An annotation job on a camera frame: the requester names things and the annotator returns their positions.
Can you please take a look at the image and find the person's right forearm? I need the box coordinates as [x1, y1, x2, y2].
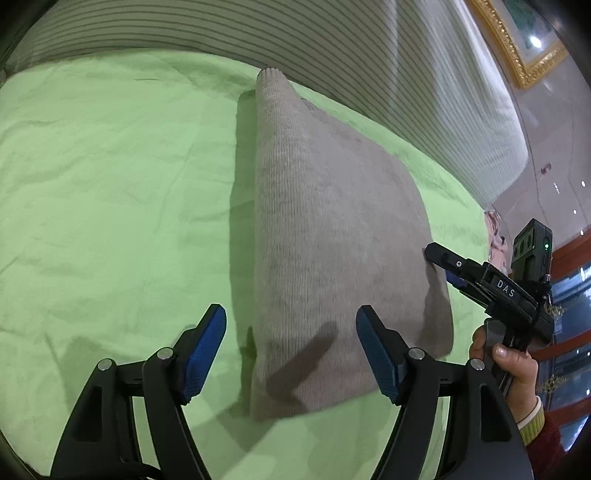
[516, 396, 575, 480]

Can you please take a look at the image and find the green bed sheet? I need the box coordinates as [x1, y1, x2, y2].
[0, 48, 509, 480]

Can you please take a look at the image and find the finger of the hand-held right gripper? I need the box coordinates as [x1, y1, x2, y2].
[444, 271, 492, 309]
[425, 242, 485, 284]

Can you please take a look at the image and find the red wooden cabinet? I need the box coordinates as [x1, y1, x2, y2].
[531, 235, 591, 455]

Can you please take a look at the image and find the person's right hand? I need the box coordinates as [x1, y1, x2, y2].
[468, 327, 542, 424]

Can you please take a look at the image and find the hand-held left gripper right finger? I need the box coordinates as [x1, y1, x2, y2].
[355, 305, 534, 480]

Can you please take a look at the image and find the gold framed landscape painting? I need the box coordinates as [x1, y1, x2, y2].
[466, 0, 570, 89]

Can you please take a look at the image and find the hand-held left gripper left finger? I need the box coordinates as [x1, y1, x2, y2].
[50, 303, 228, 480]

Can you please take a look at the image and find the beige knit sweater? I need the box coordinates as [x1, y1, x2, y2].
[235, 68, 455, 423]

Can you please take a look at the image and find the striped white bolster pillow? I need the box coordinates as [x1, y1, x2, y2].
[4, 0, 529, 206]

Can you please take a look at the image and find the pink floral cloth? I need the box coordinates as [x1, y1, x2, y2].
[484, 209, 512, 278]

